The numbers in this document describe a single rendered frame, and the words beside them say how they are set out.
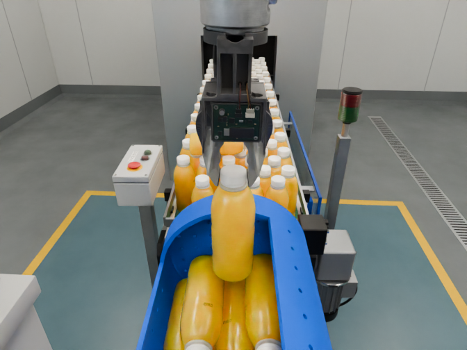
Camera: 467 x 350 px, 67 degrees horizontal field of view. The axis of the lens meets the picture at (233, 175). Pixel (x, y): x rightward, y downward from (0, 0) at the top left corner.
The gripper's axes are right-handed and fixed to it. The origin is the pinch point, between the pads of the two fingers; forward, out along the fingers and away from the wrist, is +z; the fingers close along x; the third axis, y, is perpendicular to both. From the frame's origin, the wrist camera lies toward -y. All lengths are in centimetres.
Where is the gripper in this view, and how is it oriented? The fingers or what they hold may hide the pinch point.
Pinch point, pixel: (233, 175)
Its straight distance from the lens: 50.5
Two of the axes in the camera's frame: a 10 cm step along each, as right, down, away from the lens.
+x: 10.0, 0.2, -0.1
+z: -0.1, 8.6, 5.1
